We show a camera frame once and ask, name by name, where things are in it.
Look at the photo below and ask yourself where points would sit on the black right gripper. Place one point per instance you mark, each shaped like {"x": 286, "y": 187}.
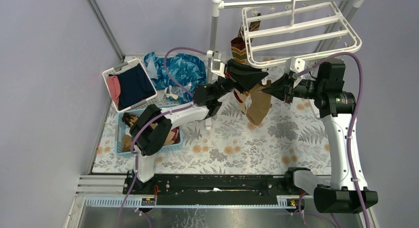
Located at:
{"x": 279, "y": 88}

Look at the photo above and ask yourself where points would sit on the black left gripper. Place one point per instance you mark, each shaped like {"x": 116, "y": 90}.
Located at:
{"x": 234, "y": 78}

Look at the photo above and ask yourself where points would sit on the red cuff multicolour sock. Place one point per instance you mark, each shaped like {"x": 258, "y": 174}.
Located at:
{"x": 241, "y": 100}
{"x": 238, "y": 49}

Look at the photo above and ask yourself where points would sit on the tan brown cuff sock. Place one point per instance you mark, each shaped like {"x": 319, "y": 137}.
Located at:
{"x": 260, "y": 104}

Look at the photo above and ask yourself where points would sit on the silver white drying rack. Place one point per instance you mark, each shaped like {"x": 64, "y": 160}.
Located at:
{"x": 212, "y": 39}

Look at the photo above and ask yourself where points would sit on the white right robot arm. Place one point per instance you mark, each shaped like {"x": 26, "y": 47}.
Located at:
{"x": 347, "y": 190}

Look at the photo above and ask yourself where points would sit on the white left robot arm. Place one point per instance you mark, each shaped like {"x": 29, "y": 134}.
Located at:
{"x": 152, "y": 127}

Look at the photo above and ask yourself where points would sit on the white clip drying hanger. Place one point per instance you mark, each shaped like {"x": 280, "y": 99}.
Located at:
{"x": 289, "y": 51}

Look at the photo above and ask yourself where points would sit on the pile of assorted socks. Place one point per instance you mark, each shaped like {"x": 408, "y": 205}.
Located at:
{"x": 173, "y": 139}

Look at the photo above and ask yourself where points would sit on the floral patterned table mat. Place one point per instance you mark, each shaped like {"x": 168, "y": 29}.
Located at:
{"x": 289, "y": 136}

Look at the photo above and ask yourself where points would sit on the blue patterned cloth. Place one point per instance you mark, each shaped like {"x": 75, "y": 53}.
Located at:
{"x": 184, "y": 72}

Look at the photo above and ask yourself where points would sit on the dark navy folded garment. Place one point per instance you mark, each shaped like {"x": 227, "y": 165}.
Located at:
{"x": 135, "y": 87}

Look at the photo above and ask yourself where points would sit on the light blue sock basket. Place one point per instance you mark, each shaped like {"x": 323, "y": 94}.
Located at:
{"x": 120, "y": 129}

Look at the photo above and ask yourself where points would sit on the pink folded garment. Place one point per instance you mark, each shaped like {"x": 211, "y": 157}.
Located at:
{"x": 114, "y": 88}

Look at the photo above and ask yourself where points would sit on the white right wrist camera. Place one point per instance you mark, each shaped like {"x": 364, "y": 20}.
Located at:
{"x": 294, "y": 65}

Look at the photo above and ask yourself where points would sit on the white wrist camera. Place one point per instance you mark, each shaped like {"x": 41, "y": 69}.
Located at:
{"x": 294, "y": 65}
{"x": 215, "y": 64}

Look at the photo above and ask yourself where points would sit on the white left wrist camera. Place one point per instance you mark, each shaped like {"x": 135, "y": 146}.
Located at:
{"x": 215, "y": 64}

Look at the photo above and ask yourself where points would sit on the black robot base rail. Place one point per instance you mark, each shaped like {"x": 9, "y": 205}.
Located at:
{"x": 212, "y": 190}

